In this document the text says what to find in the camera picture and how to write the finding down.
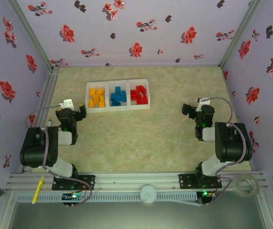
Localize white slotted cable duct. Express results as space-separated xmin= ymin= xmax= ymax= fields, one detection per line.
xmin=16 ymin=193 xmax=198 ymax=204

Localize grey left arm cable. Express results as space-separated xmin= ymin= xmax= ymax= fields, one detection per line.
xmin=26 ymin=104 xmax=92 ymax=207

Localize round white knob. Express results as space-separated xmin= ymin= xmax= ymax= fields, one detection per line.
xmin=140 ymin=185 xmax=157 ymax=205

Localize white plastic bin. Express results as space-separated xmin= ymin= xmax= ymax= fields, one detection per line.
xmin=107 ymin=80 xmax=130 ymax=112
xmin=85 ymin=82 xmax=109 ymax=113
xmin=128 ymin=78 xmax=151 ymax=110

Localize aluminium frame beam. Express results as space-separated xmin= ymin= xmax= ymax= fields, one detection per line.
xmin=255 ymin=190 xmax=273 ymax=229
xmin=0 ymin=189 xmax=18 ymax=229

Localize yellow pen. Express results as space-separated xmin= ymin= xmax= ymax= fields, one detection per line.
xmin=32 ymin=176 xmax=45 ymax=205

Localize aluminium side rail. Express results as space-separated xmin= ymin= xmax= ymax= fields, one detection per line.
xmin=19 ymin=66 xmax=61 ymax=174

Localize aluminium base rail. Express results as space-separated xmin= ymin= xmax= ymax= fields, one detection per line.
xmin=6 ymin=171 xmax=267 ymax=193

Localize aluminium frame post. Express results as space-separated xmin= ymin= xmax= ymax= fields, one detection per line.
xmin=6 ymin=0 xmax=56 ymax=71
xmin=218 ymin=0 xmax=263 ymax=70

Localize clear tape roll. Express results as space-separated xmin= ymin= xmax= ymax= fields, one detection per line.
xmin=232 ymin=176 xmax=260 ymax=198

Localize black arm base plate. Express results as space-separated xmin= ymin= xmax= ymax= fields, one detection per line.
xmin=178 ymin=173 xmax=222 ymax=190
xmin=52 ymin=175 xmax=96 ymax=191

